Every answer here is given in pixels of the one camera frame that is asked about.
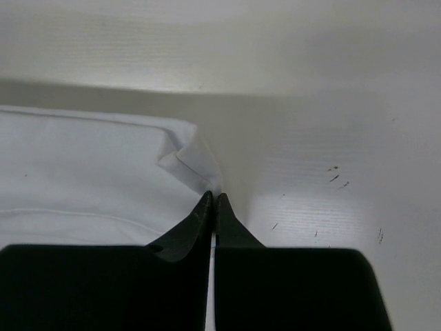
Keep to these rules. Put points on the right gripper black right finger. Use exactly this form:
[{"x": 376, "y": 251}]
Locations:
[{"x": 261, "y": 288}]

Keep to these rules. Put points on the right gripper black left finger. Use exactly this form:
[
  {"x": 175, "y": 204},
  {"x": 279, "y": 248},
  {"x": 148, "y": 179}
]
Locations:
[{"x": 158, "y": 286}]

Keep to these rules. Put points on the white skirt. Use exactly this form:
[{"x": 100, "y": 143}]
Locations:
[{"x": 89, "y": 178}]

